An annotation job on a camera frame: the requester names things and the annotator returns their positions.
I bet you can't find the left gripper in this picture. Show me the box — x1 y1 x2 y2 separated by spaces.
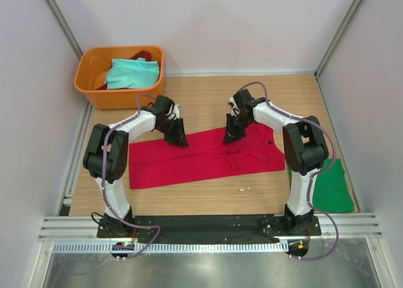
157 117 189 148

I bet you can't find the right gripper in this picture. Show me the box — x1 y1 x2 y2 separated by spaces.
222 113 253 146

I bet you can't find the red t-shirt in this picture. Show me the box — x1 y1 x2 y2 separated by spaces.
128 124 285 189

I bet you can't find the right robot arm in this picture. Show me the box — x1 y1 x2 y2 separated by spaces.
223 96 329 235

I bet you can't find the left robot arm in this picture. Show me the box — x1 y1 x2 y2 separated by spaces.
83 104 188 238

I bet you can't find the teal t-shirt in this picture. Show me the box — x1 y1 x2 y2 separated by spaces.
105 58 160 90

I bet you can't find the dark red garment in bin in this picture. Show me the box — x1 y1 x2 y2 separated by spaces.
130 50 152 62

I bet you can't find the orange plastic bin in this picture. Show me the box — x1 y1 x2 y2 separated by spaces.
74 45 165 110

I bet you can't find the orange garment in bin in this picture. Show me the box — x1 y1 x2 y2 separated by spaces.
94 71 108 91

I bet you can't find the folded green t-shirt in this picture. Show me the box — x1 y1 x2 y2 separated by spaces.
287 159 355 215

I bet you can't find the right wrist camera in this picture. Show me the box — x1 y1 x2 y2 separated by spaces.
229 89 266 117

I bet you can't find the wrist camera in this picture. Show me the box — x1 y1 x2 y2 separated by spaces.
229 89 266 117
147 95 180 120

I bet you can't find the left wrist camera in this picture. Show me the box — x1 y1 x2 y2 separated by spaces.
147 95 180 120

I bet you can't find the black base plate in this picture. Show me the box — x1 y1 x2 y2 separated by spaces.
96 214 322 245

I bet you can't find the slotted cable duct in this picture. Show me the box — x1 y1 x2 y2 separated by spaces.
52 240 288 255

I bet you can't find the aluminium frame rail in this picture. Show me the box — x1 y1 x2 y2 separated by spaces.
39 212 382 240

